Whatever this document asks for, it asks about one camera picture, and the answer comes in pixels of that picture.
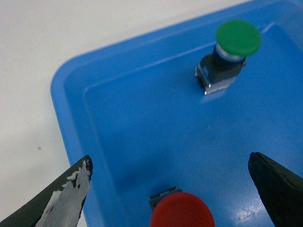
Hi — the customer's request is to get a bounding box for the red mushroom push button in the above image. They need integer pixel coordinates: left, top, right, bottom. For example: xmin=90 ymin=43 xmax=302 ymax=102
xmin=149 ymin=186 xmax=215 ymax=227

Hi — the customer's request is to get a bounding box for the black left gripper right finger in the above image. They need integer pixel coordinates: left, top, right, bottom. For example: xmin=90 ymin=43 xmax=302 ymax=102
xmin=248 ymin=152 xmax=303 ymax=227

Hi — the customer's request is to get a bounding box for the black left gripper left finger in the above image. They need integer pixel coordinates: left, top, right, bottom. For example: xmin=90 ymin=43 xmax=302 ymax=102
xmin=0 ymin=155 xmax=93 ymax=227

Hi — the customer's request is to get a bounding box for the blue plastic tray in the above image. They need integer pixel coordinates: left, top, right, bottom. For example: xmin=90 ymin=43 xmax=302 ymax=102
xmin=51 ymin=0 xmax=303 ymax=227

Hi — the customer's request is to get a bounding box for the green mushroom push button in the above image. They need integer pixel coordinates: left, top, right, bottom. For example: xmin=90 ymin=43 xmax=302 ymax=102
xmin=195 ymin=19 xmax=261 ymax=95

